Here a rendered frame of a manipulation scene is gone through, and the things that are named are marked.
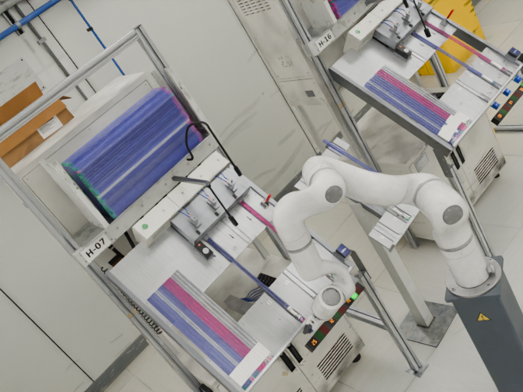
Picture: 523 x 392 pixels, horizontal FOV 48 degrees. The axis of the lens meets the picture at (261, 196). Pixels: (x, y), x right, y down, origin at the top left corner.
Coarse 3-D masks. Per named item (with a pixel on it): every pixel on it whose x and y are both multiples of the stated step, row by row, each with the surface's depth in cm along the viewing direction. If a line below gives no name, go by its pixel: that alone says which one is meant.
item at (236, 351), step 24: (168, 288) 228; (192, 288) 229; (168, 312) 224; (192, 312) 225; (216, 312) 226; (192, 336) 221; (216, 336) 222; (240, 336) 223; (216, 360) 218; (240, 360) 219; (264, 360) 219; (240, 384) 215
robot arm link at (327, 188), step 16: (320, 176) 169; (336, 176) 168; (304, 192) 170; (320, 192) 167; (336, 192) 167; (288, 208) 175; (304, 208) 174; (320, 208) 171; (288, 224) 177; (304, 224) 181; (288, 240) 180; (304, 240) 180
